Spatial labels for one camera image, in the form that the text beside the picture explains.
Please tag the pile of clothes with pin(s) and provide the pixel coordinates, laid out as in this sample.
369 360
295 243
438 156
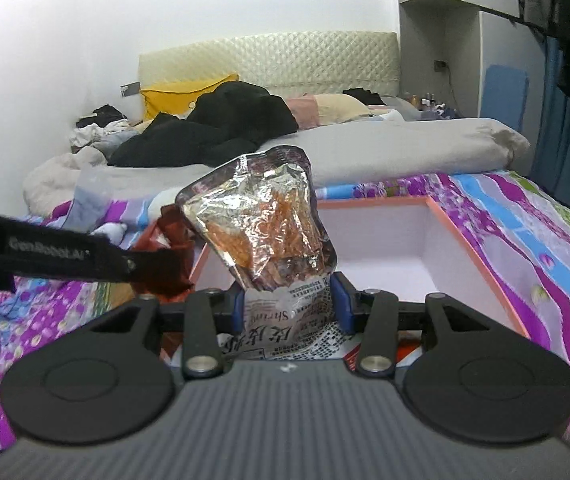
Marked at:
97 127

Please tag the yellow pillow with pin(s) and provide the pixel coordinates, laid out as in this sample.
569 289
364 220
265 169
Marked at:
175 97

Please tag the grey wardrobe cabinet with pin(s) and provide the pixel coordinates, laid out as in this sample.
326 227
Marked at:
455 20

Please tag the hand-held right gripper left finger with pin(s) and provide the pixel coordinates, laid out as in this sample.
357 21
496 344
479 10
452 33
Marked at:
238 307

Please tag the silver foil snack packet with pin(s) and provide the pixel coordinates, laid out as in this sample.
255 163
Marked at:
265 220

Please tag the pink cardboard box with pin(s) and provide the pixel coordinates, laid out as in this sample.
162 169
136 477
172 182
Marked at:
395 240

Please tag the clear plastic pouch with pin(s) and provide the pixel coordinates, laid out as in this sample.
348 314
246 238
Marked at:
92 200

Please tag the grey duvet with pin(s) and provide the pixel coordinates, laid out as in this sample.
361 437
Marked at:
390 152

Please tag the blue curtain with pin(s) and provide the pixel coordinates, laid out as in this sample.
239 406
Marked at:
565 150

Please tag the group of small bottles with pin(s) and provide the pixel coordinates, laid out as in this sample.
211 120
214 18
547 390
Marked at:
430 105

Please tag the grey wall socket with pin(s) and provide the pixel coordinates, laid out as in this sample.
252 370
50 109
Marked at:
130 89

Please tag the pink and cream pillow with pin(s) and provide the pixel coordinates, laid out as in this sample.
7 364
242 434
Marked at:
330 109

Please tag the floral printed bedsheet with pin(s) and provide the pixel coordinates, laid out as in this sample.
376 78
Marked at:
540 260

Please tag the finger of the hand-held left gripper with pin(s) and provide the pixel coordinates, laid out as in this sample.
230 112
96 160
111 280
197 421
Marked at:
150 265

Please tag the white and blue plush toy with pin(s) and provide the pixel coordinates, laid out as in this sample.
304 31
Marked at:
110 234

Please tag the small black garment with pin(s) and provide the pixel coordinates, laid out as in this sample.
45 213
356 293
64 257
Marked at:
365 96

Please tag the blue padded board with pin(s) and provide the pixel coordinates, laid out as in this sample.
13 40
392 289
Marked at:
505 97

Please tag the dark red snack packet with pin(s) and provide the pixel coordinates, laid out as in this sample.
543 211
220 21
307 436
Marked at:
170 235

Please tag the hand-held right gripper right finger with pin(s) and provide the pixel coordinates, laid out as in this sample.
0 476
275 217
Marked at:
339 305

